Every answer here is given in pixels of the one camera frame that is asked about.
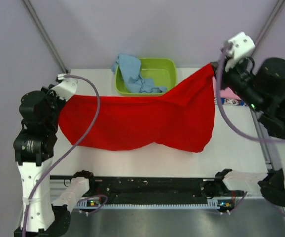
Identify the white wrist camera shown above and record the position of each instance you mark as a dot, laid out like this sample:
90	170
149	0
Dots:
66	87
242	46

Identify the grey slotted cable duct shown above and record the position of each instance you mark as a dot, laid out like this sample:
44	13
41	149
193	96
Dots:
211	204

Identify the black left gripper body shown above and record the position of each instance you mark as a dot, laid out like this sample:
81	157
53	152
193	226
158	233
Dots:
56	103

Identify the aluminium frame post left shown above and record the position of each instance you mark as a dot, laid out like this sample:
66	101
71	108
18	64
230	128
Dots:
44	35

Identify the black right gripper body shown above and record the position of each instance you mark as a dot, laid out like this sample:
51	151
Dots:
237	80

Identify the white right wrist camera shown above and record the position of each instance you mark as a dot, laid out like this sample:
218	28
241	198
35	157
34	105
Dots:
242	46

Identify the light blue t shirt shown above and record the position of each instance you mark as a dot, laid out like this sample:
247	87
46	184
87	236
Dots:
129	67

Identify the blue printed folded t shirt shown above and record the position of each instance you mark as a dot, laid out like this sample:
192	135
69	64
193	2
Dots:
232	102

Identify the green plastic basin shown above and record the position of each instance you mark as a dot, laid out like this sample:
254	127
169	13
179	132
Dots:
162	71

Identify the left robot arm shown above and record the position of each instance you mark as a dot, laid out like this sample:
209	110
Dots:
34	150

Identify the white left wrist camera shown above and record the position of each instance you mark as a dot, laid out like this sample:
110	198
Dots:
66	87

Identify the aluminium frame post right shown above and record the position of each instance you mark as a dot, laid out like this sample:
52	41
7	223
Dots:
270	20

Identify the pink folded t shirt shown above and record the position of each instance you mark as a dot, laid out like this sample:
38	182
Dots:
227	93

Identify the red printed t shirt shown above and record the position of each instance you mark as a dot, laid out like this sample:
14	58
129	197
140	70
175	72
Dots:
182	118

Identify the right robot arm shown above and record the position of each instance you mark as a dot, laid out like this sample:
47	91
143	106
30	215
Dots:
263	92

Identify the aluminium frame post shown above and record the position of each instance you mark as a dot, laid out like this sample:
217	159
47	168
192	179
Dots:
270	20
44	35

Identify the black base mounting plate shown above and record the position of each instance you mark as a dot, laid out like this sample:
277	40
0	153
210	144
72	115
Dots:
156	190

